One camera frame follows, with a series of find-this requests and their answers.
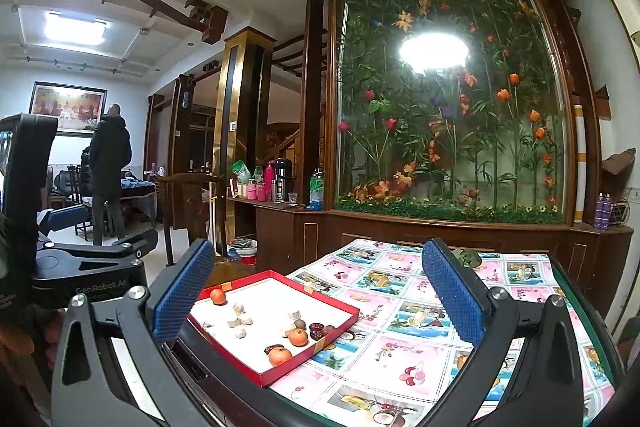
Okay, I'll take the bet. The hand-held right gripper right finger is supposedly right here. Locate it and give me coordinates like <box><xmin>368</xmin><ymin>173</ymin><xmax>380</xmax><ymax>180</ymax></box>
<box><xmin>421</xmin><ymin>237</ymin><xmax>586</xmax><ymax>427</ymax></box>

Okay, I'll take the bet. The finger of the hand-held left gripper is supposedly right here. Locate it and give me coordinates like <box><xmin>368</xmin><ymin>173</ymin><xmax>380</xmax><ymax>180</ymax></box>
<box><xmin>44</xmin><ymin>227</ymin><xmax>160</xmax><ymax>261</ymax></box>
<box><xmin>37</xmin><ymin>204</ymin><xmax>93</xmax><ymax>238</ymax></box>

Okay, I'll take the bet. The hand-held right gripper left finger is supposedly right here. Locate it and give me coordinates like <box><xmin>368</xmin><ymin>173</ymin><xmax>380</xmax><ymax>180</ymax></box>
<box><xmin>50</xmin><ymin>238</ymin><xmax>216</xmax><ymax>427</ymax></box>

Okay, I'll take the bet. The red cardboard box tray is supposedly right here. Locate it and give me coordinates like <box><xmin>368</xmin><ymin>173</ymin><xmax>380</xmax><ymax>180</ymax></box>
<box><xmin>187</xmin><ymin>270</ymin><xmax>361</xmax><ymax>388</ymax></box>

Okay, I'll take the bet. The person's left hand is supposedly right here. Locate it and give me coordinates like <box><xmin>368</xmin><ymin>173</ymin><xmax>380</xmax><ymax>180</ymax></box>
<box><xmin>0</xmin><ymin>324</ymin><xmax>58</xmax><ymax>370</ymax></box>

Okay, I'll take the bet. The dark dining chair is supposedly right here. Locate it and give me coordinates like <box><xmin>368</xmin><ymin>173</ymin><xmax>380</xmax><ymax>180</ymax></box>
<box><xmin>64</xmin><ymin>164</ymin><xmax>96</xmax><ymax>240</ymax></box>

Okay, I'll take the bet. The green bok choy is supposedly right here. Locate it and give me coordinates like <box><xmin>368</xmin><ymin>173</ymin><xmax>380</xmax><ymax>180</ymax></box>
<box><xmin>450</xmin><ymin>248</ymin><xmax>483</xmax><ymax>269</ymax></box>

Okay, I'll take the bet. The covered dining table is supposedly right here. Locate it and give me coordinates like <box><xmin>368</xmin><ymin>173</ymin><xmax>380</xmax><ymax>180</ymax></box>
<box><xmin>120</xmin><ymin>179</ymin><xmax>158</xmax><ymax>228</ymax></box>

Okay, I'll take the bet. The carved wooden armchair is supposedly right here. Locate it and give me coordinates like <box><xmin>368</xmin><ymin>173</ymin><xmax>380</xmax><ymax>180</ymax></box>
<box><xmin>152</xmin><ymin>173</ymin><xmax>226</xmax><ymax>268</ymax></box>

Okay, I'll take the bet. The red and white bucket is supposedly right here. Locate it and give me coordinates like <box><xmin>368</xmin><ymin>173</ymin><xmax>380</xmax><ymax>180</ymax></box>
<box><xmin>227</xmin><ymin>238</ymin><xmax>258</xmax><ymax>266</ymax></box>

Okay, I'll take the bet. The ceiling light panel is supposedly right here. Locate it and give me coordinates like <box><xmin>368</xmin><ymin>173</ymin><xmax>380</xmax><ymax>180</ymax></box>
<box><xmin>45</xmin><ymin>11</ymin><xmax>108</xmax><ymax>45</ymax></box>

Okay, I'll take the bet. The wooden sideboard cabinet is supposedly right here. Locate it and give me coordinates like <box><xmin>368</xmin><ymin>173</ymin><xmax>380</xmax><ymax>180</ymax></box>
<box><xmin>225</xmin><ymin>197</ymin><xmax>636</xmax><ymax>318</ymax></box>

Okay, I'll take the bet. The glass artificial flower display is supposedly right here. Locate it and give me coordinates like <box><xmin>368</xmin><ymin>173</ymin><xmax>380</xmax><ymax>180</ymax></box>
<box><xmin>327</xmin><ymin>0</ymin><xmax>588</xmax><ymax>228</ymax></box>

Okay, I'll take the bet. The black and steel thermos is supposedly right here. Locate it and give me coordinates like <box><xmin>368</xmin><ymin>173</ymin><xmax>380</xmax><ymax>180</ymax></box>
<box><xmin>274</xmin><ymin>158</ymin><xmax>293</xmax><ymax>202</ymax></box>

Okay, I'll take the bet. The gold mirrored pillar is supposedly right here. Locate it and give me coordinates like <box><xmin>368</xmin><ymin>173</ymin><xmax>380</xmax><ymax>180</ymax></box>
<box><xmin>212</xmin><ymin>28</ymin><xmax>276</xmax><ymax>258</ymax></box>

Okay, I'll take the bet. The green label water bottle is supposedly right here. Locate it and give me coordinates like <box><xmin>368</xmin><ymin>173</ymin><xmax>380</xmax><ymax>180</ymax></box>
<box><xmin>309</xmin><ymin>164</ymin><xmax>326</xmax><ymax>211</ymax></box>

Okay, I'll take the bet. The white and yellow roll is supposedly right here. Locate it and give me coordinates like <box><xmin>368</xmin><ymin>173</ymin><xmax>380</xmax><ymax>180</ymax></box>
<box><xmin>572</xmin><ymin>104</ymin><xmax>586</xmax><ymax>225</ymax></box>

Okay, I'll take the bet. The framed wall painting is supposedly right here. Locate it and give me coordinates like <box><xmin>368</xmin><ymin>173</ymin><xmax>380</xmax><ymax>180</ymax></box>
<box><xmin>28</xmin><ymin>82</ymin><xmax>108</xmax><ymax>136</ymax></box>

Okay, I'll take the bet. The yellow handled broom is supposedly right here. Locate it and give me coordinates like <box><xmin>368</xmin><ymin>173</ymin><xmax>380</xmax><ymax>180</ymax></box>
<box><xmin>209</xmin><ymin>189</ymin><xmax>221</xmax><ymax>258</ymax></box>

